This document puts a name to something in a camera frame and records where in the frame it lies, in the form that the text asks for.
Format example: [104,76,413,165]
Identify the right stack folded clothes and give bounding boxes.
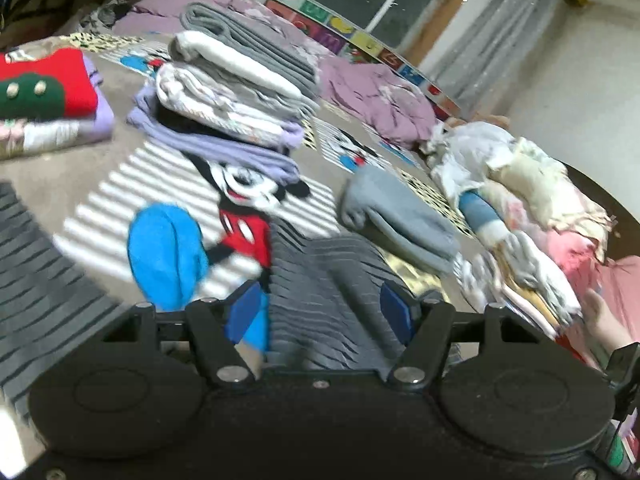
[454,231,582,339]

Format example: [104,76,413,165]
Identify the stack folded clothes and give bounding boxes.
[454,231,582,339]
[127,2,320,185]

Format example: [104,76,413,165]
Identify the pile of unfolded clothes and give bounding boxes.
[424,120,612,261]

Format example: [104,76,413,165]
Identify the left stack folded clothes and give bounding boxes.
[127,2,320,185]

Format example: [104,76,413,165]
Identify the bare right hand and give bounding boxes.
[582,288,636,354]

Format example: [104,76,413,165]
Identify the Mickey Mouse brown blanket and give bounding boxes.
[0,31,501,461]

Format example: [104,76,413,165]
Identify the grey folded garment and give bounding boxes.
[337,165,460,274]

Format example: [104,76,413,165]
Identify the purple floral duvet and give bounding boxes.
[113,0,436,148]

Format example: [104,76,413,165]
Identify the grey curtain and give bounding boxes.
[420,0,560,116]

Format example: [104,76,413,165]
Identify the lilac floral folded garment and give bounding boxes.
[1,54,115,159]

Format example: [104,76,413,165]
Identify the red green folded sweater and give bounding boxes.
[0,48,98,122]

